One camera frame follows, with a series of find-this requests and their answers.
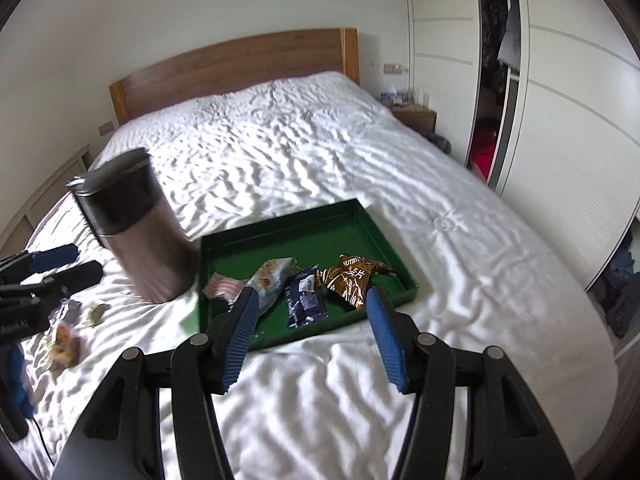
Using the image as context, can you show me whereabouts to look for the grey blue long snack packet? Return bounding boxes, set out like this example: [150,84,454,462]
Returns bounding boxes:
[246,257,294,316]

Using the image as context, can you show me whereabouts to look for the white bed duvet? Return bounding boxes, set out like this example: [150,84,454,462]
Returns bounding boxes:
[8,70,622,480]

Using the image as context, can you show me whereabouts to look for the dark navy snack packet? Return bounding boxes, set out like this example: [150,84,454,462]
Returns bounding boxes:
[284,266,329,330]

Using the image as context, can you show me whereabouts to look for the clear bag dried fruit chips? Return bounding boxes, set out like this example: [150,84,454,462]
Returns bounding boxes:
[47,321,85,370]

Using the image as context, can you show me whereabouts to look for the green rectangular tray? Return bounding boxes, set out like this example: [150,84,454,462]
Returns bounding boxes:
[196,197,420,352]

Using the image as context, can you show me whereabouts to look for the wooden headboard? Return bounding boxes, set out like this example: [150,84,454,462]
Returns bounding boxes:
[110,27,360,126]

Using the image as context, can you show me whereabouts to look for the pink white striped snack packet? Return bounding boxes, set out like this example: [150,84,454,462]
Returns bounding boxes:
[202,272,247,304]

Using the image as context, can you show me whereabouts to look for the brown gold snack bag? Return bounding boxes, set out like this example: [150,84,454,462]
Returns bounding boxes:
[316,255,397,311]

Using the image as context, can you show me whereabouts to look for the white sliding wardrobe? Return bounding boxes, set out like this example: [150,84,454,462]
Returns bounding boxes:
[408,0,639,286]

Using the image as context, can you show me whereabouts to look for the wooden nightstand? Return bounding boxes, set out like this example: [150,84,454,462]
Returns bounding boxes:
[390,105,437,136]

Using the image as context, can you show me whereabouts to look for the white radiator cover cabinet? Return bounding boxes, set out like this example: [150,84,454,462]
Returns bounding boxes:
[1,145,91,257]

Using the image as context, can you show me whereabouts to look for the small olive tea sachet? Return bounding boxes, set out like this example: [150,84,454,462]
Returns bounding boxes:
[81,304,111,328]

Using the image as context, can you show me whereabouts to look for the copper and black electric kettle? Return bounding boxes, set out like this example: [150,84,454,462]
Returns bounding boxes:
[67,148,198,304]

